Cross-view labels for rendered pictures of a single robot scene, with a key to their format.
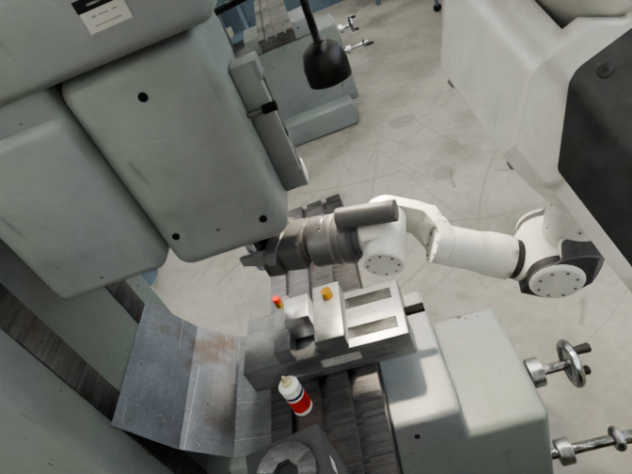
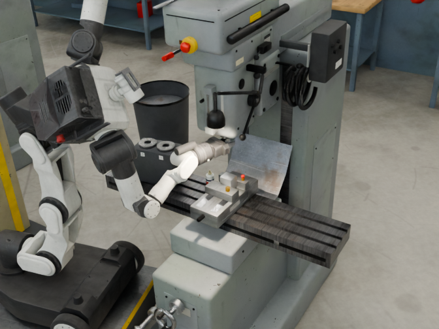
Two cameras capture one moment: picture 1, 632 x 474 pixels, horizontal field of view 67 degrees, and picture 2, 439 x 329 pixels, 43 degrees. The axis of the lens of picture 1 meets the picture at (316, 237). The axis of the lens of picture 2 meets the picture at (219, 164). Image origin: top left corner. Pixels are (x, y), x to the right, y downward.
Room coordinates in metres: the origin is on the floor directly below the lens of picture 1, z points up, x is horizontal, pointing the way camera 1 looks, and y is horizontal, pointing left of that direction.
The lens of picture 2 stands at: (1.48, -1.89, 2.45)
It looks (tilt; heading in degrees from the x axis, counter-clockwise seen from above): 32 degrees down; 112
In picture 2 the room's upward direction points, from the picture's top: 2 degrees counter-clockwise
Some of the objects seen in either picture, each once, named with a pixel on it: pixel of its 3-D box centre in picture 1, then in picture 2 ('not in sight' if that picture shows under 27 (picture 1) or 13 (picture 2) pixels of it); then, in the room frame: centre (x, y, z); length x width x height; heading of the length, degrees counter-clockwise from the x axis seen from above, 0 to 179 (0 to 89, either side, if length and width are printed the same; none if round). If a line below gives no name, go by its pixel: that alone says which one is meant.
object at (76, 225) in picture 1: (85, 179); (247, 78); (0.74, 0.29, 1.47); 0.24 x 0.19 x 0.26; 169
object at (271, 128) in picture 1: (271, 126); (210, 109); (0.68, -0.01, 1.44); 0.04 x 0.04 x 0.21; 79
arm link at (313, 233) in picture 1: (307, 244); (210, 150); (0.66, 0.02, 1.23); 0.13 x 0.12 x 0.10; 152
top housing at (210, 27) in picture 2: not in sight; (224, 13); (0.71, 0.11, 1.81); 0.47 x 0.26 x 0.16; 79
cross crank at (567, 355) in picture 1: (555, 367); (170, 313); (0.61, -0.39, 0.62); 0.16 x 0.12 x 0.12; 79
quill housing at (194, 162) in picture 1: (194, 137); (225, 94); (0.71, 0.10, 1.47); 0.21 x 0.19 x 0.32; 169
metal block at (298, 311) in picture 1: (301, 316); (228, 181); (0.71, 0.10, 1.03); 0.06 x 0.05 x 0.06; 167
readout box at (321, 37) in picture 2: not in sight; (328, 51); (1.09, 0.33, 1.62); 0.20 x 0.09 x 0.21; 79
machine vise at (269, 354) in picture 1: (323, 329); (225, 194); (0.71, 0.07, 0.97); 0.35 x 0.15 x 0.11; 77
